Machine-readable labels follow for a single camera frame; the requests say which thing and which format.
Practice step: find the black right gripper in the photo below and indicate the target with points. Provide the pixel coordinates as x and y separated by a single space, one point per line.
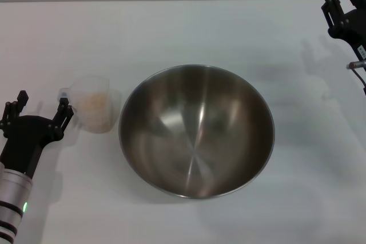
356 32

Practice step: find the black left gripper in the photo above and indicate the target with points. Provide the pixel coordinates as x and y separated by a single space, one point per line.
25 138

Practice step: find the white rice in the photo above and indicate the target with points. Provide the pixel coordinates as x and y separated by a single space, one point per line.
95 107

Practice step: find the clear plastic measuring cup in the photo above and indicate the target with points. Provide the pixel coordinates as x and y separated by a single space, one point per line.
94 87

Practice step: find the stainless steel bowl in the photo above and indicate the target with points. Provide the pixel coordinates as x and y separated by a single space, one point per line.
197 141

